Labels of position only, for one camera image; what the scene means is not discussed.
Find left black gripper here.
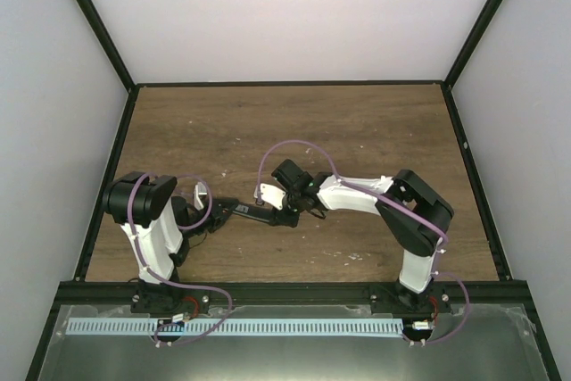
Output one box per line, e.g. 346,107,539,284
181,199,238,239

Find black remote control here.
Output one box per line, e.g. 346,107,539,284
232,202,277,226

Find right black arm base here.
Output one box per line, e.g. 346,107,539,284
368,281,451,314

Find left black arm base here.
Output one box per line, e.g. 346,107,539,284
131,280,211,315

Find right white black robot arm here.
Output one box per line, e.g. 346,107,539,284
254,159,454,312

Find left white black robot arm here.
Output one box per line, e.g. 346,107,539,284
103,171,239,313

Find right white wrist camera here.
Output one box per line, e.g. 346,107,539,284
254,183,286,211

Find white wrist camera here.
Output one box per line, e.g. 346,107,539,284
254,183,286,211
193,182,209,211

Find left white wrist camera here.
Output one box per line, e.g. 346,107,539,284
193,182,209,211

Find light blue slotted cable duct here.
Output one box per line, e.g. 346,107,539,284
64,318,403,338

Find black aluminium frame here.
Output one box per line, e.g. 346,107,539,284
27,0,560,380

